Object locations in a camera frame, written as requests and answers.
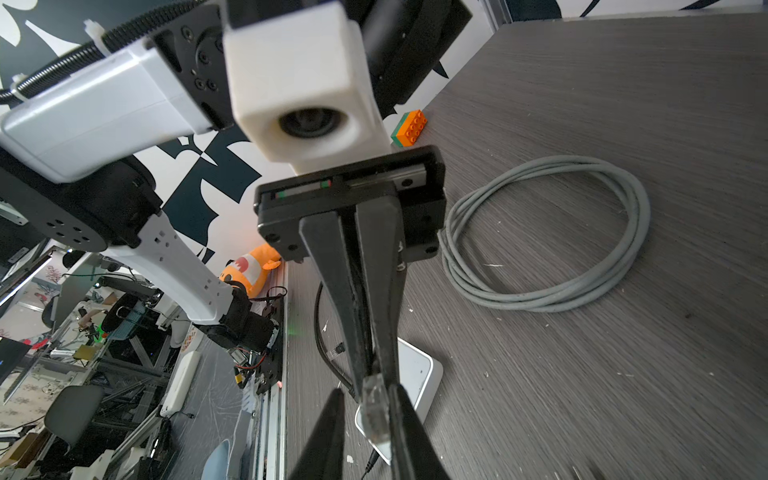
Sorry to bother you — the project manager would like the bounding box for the grey office chair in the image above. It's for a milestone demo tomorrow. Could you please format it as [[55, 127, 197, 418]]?
[[44, 385, 104, 449]]

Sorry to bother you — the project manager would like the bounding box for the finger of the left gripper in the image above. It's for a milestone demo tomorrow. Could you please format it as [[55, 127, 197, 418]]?
[[355, 195, 405, 386], [299, 212, 373, 399]]

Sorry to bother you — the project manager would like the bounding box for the white network switch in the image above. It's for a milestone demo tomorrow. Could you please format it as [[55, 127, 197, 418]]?
[[355, 337, 444, 465]]

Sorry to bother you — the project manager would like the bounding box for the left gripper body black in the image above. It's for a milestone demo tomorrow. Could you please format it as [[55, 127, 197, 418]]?
[[254, 146, 446, 263]]

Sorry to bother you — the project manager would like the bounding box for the grey ethernet cable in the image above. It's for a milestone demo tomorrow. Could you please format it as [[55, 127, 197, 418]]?
[[359, 154, 653, 445]]

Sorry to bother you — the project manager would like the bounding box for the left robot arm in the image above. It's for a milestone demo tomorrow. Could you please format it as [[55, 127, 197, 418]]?
[[1, 1, 471, 399]]

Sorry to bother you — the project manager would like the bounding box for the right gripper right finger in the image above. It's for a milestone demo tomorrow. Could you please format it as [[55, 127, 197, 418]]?
[[388, 384, 450, 480]]

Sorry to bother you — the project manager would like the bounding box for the orange green toy block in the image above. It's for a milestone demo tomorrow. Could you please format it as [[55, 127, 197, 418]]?
[[390, 110, 428, 148]]

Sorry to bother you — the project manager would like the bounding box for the orange plush fish toy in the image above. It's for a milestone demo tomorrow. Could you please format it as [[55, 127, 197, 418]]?
[[219, 244, 282, 298]]

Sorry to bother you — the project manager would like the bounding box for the long black cable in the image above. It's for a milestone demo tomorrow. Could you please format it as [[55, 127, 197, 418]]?
[[313, 281, 382, 480]]

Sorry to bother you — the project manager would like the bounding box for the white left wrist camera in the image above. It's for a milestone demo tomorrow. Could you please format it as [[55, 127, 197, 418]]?
[[223, 1, 391, 174]]

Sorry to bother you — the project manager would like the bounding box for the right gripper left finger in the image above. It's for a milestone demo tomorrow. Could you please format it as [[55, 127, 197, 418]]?
[[289, 388, 345, 480]]

